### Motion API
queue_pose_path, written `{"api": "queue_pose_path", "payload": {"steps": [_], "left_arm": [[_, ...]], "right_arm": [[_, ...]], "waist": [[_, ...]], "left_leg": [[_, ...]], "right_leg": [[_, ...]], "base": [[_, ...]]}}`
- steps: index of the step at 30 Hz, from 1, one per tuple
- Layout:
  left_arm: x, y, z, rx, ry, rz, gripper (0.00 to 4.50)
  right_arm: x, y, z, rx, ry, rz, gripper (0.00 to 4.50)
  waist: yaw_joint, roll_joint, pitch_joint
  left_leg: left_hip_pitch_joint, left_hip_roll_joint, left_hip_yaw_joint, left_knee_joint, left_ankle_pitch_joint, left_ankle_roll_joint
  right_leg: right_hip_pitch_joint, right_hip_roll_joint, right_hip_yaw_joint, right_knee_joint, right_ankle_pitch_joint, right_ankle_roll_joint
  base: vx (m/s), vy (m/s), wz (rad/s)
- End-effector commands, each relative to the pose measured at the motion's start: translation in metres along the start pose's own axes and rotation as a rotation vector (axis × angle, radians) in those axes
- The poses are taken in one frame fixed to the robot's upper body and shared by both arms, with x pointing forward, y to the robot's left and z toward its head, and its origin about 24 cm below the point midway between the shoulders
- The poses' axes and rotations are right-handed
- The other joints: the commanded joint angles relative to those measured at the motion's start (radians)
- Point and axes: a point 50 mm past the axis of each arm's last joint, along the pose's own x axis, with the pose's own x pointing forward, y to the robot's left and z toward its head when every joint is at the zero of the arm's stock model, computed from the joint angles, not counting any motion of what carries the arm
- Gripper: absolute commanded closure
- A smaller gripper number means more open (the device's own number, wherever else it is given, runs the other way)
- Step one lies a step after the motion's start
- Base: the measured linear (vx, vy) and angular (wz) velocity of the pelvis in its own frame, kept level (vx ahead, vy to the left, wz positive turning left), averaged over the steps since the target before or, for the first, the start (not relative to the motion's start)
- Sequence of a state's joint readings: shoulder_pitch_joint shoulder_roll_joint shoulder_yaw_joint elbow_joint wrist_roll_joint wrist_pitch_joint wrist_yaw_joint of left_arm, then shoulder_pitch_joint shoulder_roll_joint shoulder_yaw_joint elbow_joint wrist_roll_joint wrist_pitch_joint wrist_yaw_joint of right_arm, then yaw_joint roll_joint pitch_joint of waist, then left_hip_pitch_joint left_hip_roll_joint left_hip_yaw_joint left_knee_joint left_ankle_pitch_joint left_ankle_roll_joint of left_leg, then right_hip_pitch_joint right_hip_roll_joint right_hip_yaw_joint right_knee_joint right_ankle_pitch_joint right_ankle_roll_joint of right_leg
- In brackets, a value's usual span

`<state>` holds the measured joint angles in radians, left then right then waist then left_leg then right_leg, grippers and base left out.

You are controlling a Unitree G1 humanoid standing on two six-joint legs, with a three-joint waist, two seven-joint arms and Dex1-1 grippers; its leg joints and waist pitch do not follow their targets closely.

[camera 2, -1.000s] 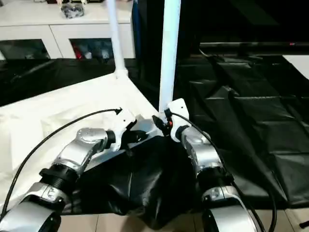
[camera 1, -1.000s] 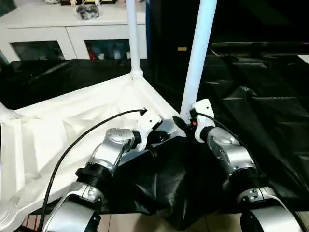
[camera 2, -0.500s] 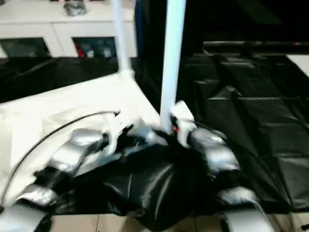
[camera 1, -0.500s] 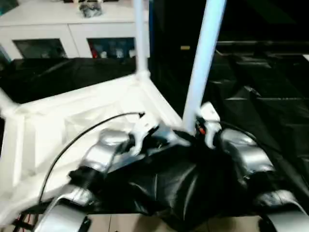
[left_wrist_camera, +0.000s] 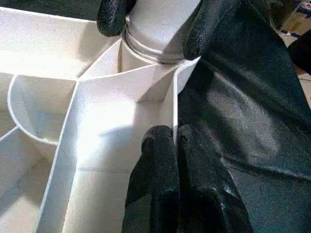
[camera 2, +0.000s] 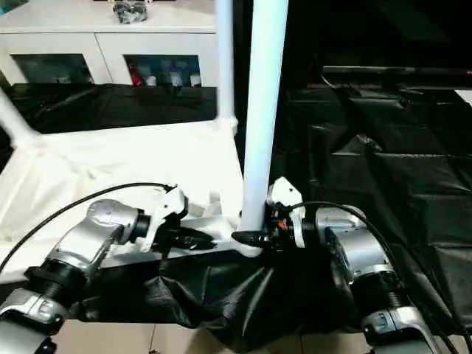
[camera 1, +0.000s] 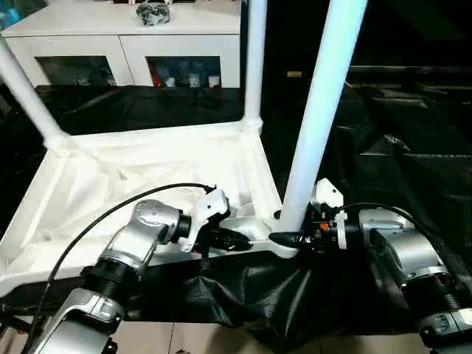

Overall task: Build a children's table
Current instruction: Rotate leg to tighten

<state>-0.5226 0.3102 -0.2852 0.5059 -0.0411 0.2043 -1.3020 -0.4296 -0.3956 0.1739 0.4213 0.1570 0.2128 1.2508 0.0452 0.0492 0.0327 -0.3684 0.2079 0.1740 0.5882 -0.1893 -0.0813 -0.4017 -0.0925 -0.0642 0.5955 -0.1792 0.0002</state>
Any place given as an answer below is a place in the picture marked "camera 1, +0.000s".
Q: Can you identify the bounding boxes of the white plastic table leg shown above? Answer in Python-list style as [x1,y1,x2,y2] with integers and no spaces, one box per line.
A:
[0,35,72,148]
[243,0,269,129]
[278,0,370,234]

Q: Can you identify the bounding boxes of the white plastic table top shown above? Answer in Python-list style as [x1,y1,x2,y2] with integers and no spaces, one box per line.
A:
[0,121,300,296]

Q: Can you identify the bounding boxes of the black work mat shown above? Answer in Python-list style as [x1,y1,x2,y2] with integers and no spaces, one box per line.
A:
[0,83,472,351]

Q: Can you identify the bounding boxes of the black cabinet with yellow label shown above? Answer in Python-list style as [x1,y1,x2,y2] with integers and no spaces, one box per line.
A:
[261,0,351,93]

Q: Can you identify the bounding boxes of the white cabinet with glass doors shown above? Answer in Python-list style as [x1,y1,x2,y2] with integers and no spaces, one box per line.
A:
[1,0,243,89]

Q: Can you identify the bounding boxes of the small cyan object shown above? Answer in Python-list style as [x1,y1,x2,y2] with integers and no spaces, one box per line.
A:
[0,6,18,27]

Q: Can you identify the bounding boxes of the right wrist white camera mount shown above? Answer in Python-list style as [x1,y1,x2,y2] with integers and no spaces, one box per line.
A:
[312,177,348,252]

